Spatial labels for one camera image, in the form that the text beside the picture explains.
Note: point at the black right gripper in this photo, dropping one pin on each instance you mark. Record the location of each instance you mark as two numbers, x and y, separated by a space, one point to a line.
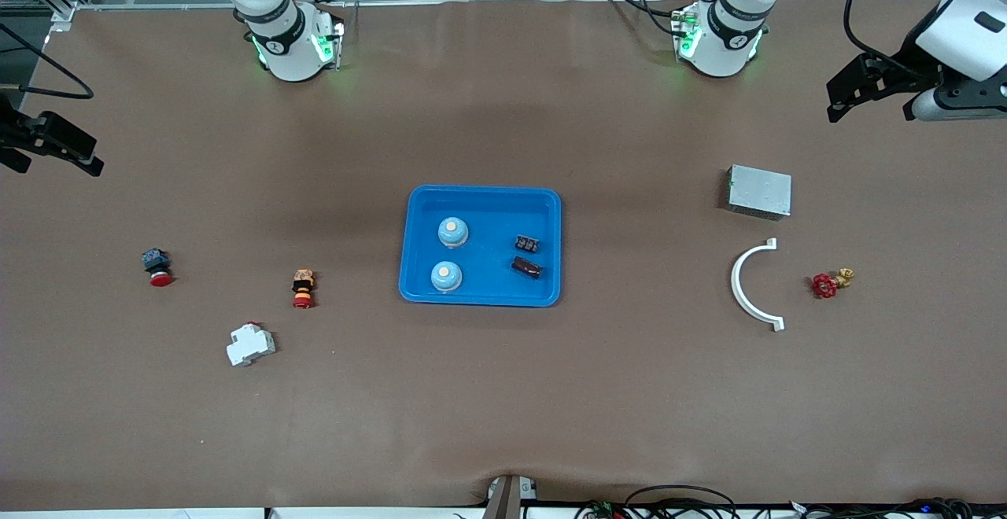
17 134

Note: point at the small black connector block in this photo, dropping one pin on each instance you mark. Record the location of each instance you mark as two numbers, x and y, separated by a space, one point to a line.
527 244

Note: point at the table cover sheet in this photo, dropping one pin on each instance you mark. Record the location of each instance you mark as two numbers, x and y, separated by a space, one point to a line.
503 393

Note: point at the dark brown capacitor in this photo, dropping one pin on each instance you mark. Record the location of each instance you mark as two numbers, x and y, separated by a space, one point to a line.
527 268

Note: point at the orange red push button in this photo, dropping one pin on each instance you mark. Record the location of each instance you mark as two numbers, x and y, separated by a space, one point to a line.
303 287

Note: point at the white curved plastic bracket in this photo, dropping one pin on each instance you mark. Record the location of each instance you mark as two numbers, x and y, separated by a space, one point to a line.
735 279

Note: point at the red handwheel brass valve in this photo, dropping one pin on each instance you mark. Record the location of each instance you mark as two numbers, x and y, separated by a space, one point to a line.
824 285

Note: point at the camera mount post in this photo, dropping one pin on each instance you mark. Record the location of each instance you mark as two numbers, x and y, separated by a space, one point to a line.
507 497

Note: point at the white circuit breaker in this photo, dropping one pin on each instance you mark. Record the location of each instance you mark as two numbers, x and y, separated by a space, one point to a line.
250 344

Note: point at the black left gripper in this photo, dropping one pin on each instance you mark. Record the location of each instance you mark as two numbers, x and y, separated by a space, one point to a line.
903 68

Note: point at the red mushroom emergency button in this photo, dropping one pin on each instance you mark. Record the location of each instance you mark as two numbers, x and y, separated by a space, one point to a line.
156 262

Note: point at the grey metal box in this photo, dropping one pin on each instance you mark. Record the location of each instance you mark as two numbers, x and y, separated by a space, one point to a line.
759 192

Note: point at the blue plastic tray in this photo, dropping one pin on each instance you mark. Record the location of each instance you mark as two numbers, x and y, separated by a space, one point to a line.
488 208

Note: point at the light blue service bell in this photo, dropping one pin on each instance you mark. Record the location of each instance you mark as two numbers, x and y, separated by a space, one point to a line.
452 231
445 276

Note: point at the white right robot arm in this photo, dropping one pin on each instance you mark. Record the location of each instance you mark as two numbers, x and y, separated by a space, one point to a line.
287 55

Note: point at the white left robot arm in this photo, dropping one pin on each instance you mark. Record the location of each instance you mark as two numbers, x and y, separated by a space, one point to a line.
728 39

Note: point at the green-lit arm base connector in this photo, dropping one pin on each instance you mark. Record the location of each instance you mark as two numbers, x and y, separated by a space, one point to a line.
326 43

